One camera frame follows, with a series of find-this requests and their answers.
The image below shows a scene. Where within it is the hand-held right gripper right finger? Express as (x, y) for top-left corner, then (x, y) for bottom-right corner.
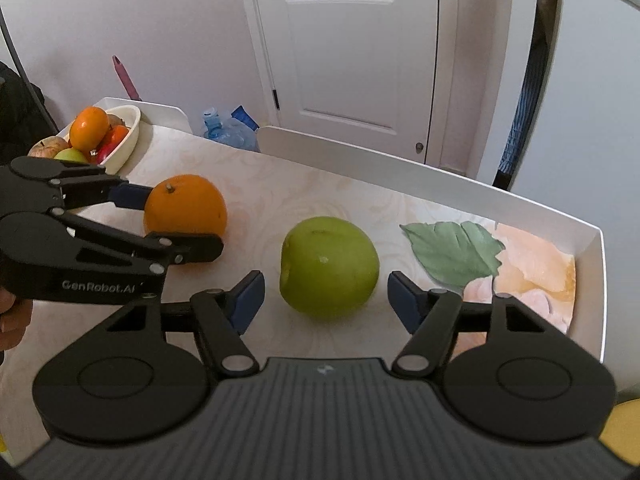
(387, 270), (546, 376)

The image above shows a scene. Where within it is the white panel door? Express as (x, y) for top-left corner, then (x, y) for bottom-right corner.
(235, 0), (468, 168)

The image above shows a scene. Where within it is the thin black cable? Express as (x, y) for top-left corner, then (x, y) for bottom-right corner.
(0, 0), (61, 133)

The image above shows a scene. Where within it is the dark cloth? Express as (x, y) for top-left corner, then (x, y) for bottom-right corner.
(0, 62), (61, 153)

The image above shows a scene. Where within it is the person's left hand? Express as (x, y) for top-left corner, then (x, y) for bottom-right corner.
(0, 287), (33, 353)

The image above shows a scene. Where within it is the clear water bottle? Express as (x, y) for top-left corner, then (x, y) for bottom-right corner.
(201, 106), (261, 153)

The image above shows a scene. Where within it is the large green apple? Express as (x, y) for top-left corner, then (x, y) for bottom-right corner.
(279, 216), (381, 321)

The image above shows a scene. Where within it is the large yellow-red apple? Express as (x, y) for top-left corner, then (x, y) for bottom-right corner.
(27, 136), (70, 159)

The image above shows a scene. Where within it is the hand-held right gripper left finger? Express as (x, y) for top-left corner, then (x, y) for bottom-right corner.
(105, 270), (266, 376)

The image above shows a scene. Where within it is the yellow stool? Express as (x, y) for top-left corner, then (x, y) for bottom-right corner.
(597, 400), (640, 466)

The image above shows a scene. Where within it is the cream oval dish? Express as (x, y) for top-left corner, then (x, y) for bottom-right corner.
(55, 105), (142, 175)

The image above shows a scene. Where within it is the large orange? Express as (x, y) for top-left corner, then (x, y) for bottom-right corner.
(69, 106), (110, 153)
(143, 174), (228, 237)

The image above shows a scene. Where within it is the pink stick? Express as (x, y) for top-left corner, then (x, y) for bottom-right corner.
(112, 55), (142, 101)

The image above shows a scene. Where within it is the small green apple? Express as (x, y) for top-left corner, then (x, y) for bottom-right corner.
(53, 147), (90, 164)

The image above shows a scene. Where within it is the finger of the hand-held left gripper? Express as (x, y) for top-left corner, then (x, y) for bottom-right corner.
(47, 162), (155, 211)
(50, 207), (225, 277)

